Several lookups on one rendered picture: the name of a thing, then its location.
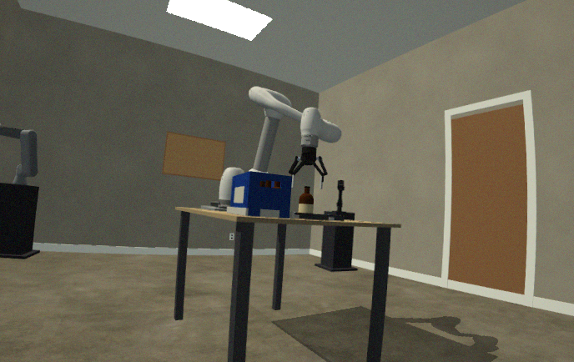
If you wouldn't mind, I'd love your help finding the blue divided crate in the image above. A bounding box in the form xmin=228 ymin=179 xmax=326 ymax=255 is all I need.
xmin=230 ymin=171 xmax=292 ymax=219

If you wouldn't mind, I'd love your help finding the brown glass bottle with white cap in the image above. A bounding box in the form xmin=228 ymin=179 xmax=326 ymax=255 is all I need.
xmin=298 ymin=186 xmax=314 ymax=214

